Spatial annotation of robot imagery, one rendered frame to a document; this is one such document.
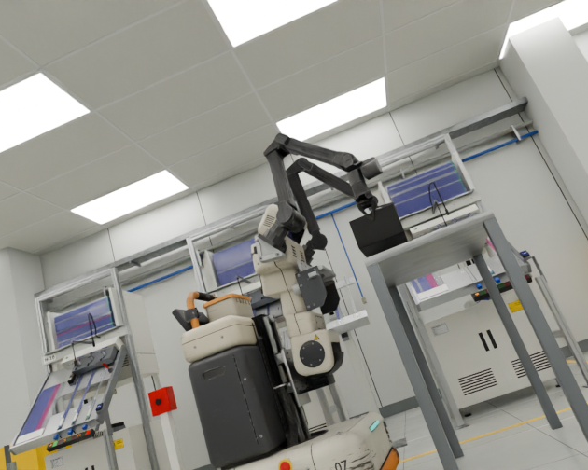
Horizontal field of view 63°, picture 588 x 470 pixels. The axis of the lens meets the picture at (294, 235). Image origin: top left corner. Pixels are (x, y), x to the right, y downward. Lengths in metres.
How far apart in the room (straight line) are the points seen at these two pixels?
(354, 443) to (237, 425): 0.43
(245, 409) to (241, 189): 3.99
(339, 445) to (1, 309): 4.98
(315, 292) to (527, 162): 3.88
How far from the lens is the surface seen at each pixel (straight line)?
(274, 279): 2.03
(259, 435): 1.86
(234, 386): 1.87
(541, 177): 5.45
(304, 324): 1.94
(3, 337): 6.15
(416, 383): 1.63
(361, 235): 1.76
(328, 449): 1.75
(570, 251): 5.30
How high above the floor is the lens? 0.44
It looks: 18 degrees up
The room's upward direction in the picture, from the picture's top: 19 degrees counter-clockwise
